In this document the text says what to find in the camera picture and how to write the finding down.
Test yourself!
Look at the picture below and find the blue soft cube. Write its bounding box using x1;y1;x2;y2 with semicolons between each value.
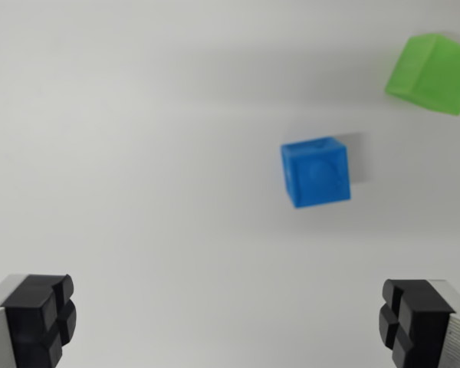
279;136;352;210

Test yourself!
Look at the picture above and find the green soft cube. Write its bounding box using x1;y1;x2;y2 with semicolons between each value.
384;33;460;117

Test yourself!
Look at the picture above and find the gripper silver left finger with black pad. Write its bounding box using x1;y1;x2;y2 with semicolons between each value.
0;273;77;368

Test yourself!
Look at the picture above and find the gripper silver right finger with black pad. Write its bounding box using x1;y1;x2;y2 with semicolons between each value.
378;278;460;368

